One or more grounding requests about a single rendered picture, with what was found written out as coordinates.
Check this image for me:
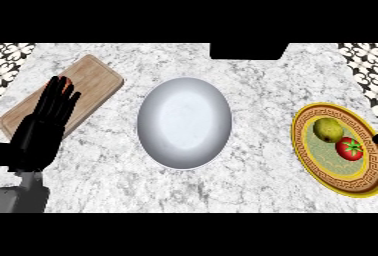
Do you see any black appliance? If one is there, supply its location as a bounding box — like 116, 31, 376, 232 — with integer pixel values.
208, 42, 289, 61

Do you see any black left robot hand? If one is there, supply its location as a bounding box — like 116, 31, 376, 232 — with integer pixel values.
0, 75, 83, 174

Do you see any small orange vegetable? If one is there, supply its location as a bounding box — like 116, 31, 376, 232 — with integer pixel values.
57, 77, 75, 93

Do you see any yellow-green fruit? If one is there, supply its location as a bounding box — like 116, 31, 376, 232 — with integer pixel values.
313, 117, 345, 144

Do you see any white oval bowl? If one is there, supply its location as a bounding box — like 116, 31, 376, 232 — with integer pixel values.
136, 76, 233, 170

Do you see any red tomato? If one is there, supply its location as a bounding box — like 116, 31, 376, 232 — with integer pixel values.
334, 136, 366, 162

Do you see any wooden cutting board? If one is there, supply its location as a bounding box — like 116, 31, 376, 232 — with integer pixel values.
0, 54, 125, 141

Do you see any yellow patterned plate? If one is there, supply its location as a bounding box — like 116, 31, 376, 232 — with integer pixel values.
291, 101, 378, 199

